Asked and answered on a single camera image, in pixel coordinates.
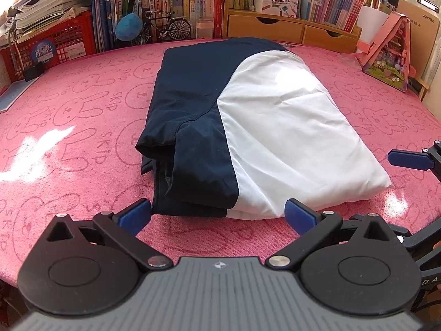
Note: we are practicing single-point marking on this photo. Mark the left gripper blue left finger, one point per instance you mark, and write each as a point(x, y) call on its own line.
point(120, 230)

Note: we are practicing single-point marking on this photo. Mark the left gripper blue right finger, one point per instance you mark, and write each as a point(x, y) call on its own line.
point(315, 230)

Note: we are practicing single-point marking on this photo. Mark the white navy zip jacket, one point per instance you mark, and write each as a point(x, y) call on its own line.
point(237, 127)

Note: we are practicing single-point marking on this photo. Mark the pink triangular toy house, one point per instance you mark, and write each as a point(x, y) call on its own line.
point(387, 56)

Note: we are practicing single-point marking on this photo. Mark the pink desk mat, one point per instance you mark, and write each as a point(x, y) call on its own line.
point(68, 146)

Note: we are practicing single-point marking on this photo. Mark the cardboard box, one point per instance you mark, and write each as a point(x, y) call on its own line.
point(424, 30)

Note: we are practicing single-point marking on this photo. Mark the white paper cup holder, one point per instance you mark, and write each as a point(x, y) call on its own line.
point(370, 20)

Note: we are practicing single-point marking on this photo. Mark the light blue notebook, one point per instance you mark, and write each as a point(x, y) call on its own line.
point(14, 92)

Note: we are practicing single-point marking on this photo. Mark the small black box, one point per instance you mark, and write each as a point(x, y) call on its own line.
point(34, 71)

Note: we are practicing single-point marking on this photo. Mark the red plastic crate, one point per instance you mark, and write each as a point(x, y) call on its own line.
point(65, 41)

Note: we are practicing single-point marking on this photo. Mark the large blue plush toy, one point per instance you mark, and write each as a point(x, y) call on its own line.
point(129, 27)

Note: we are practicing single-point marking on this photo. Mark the wooden drawer shelf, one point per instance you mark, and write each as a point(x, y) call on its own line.
point(233, 23)

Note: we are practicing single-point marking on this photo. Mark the miniature black bicycle model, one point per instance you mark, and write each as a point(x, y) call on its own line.
point(163, 25)

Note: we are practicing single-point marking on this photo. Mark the white colourful card box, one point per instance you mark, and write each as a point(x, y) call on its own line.
point(281, 8)

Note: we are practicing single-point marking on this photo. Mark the clear plastic jar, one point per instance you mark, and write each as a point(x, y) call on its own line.
point(204, 28)

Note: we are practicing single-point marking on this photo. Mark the middle row of books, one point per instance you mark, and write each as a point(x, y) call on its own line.
point(179, 0)

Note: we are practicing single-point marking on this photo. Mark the row of blue thin books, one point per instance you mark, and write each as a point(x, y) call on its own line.
point(105, 16)

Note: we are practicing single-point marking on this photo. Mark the stack of paper booklets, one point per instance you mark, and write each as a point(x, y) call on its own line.
point(27, 18)

